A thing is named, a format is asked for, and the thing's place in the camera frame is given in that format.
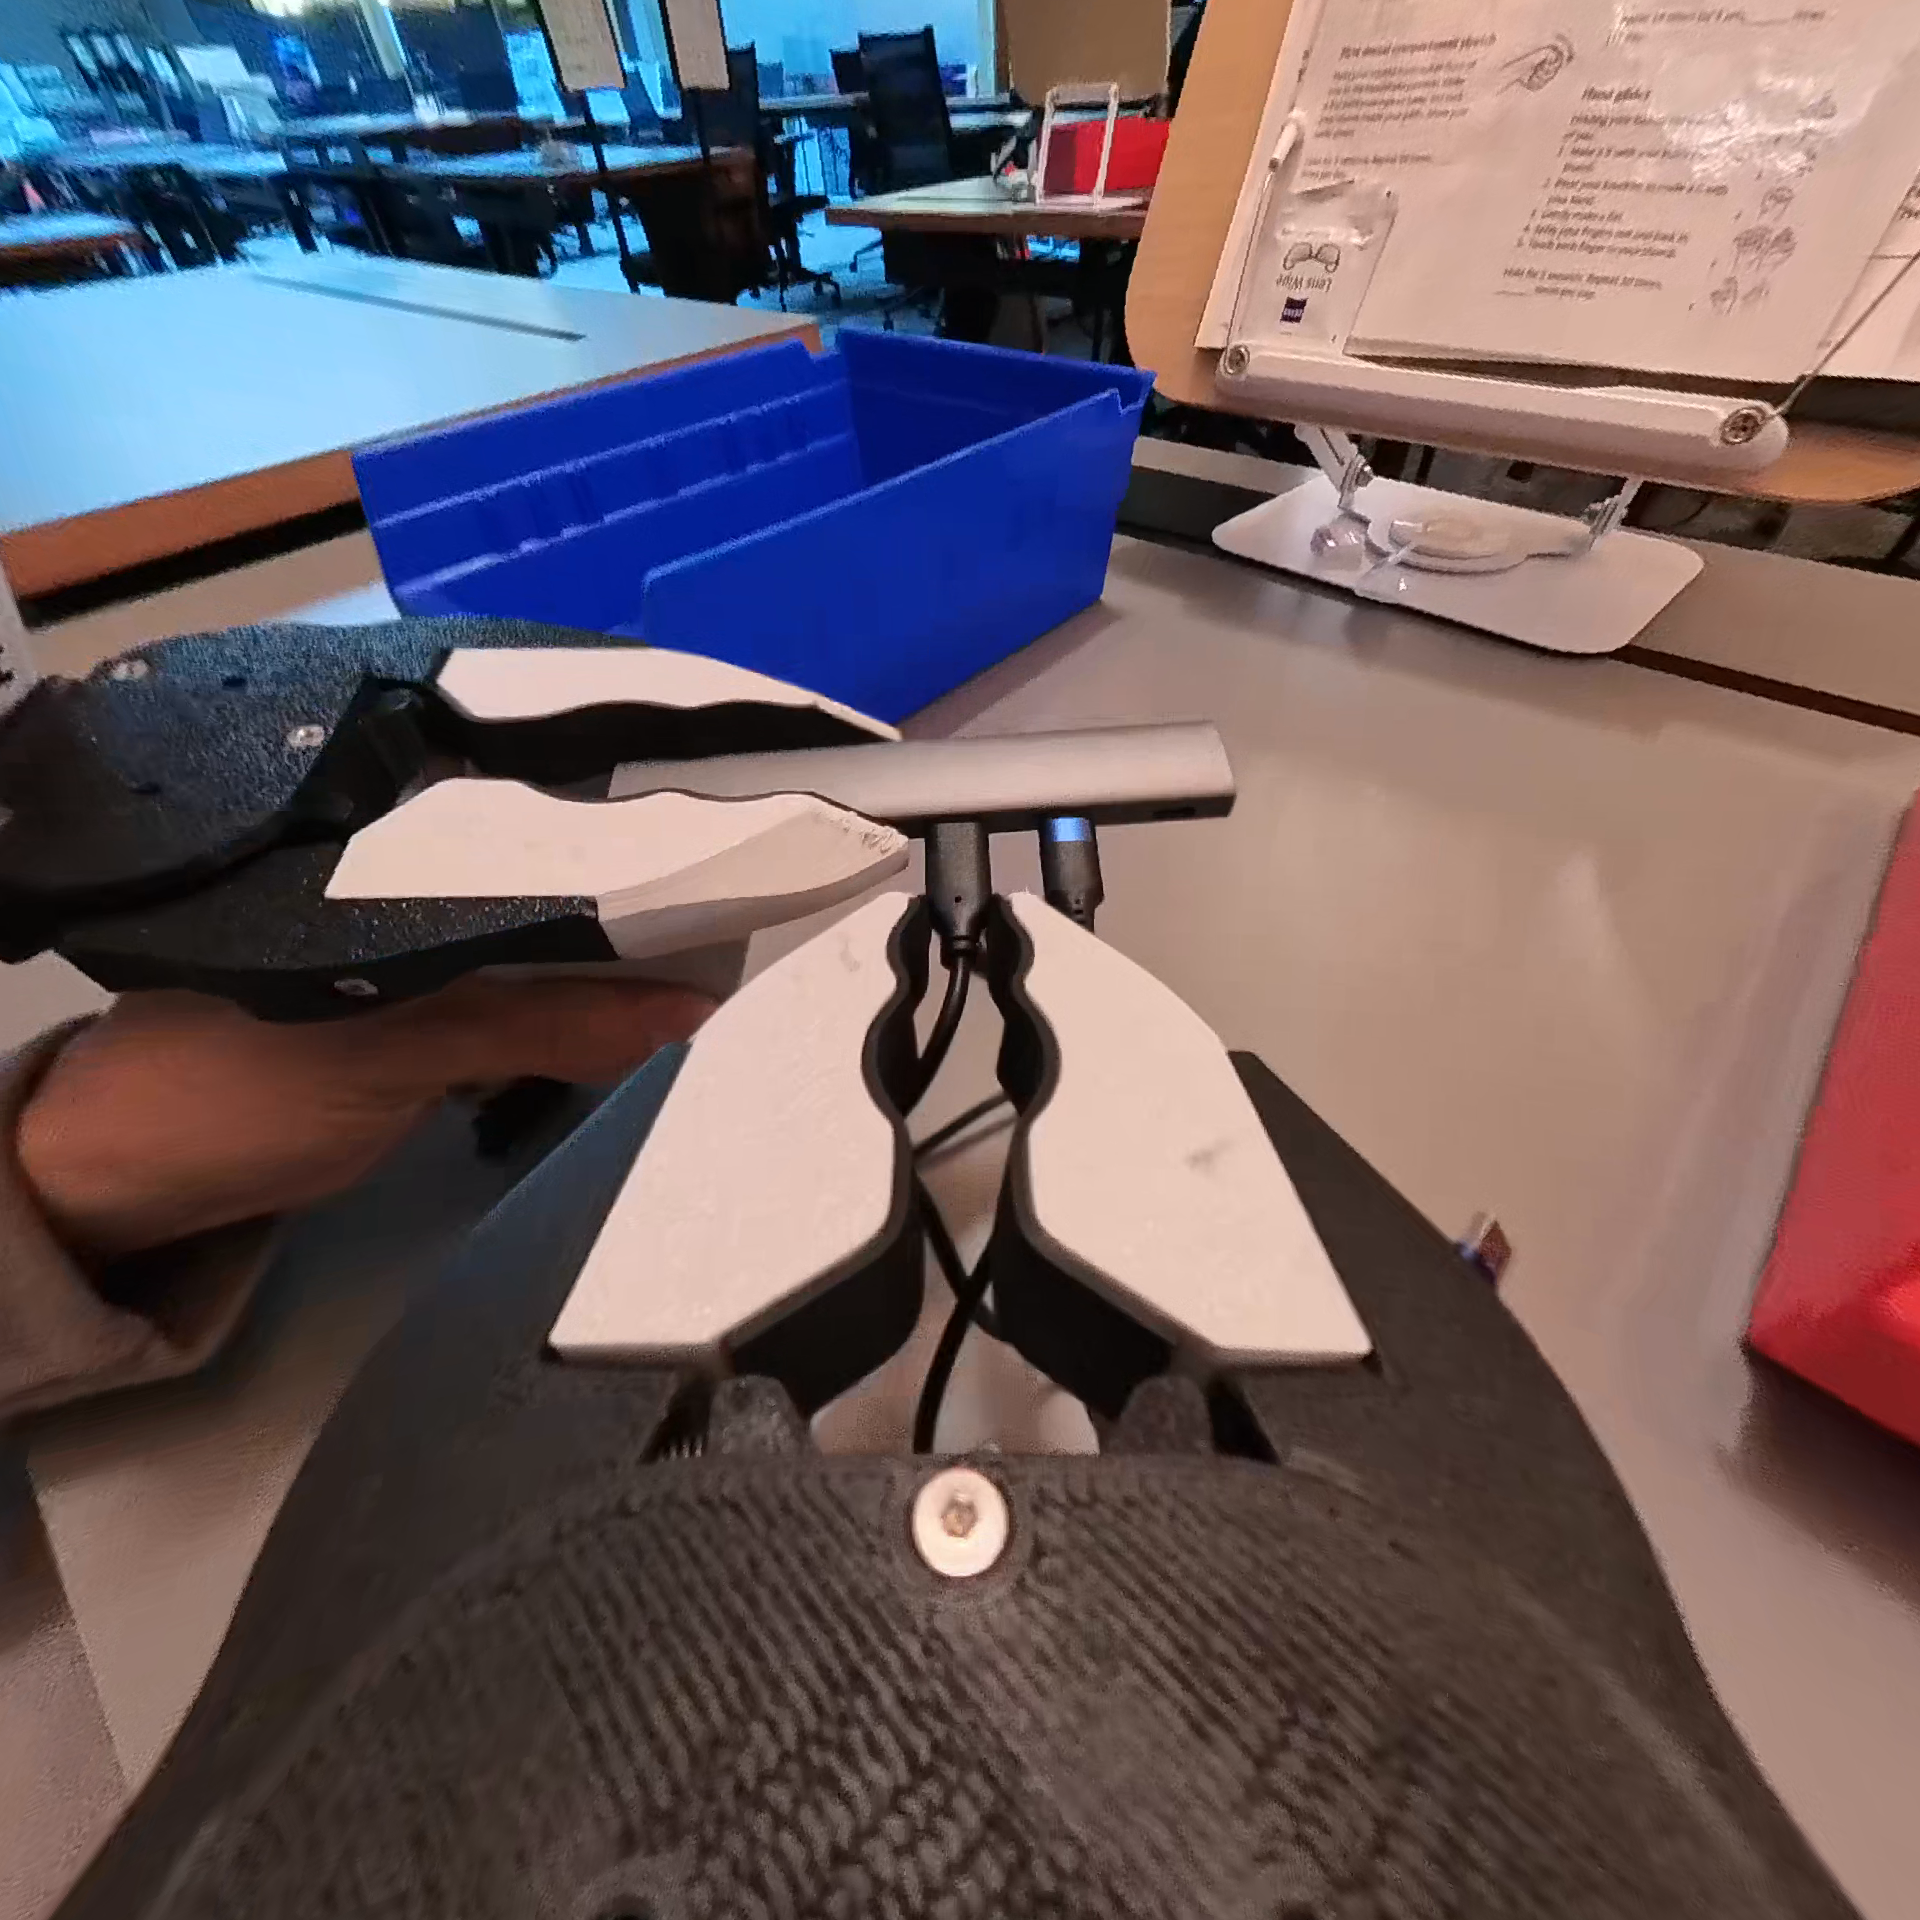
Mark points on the red storage bin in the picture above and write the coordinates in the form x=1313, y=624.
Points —
x=1110, y=149

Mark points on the person's left forearm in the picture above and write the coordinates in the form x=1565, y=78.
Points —
x=90, y=1307

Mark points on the person's left hand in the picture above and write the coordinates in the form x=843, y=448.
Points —
x=300, y=1096

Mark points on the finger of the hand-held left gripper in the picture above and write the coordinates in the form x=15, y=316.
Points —
x=599, y=683
x=599, y=855

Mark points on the red plastic bin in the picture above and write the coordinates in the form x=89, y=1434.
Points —
x=1852, y=1202

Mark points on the document stand with sheets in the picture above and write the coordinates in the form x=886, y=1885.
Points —
x=1577, y=182

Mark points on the wood-edged grey desk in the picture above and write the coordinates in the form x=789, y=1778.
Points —
x=300, y=376

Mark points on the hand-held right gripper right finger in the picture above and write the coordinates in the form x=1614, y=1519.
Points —
x=1185, y=1202

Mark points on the blue plastic bin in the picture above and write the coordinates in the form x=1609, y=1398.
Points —
x=902, y=599

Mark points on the grey usb hub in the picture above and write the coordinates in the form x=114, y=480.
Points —
x=1021, y=773

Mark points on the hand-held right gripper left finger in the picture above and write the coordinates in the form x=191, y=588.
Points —
x=735, y=1184

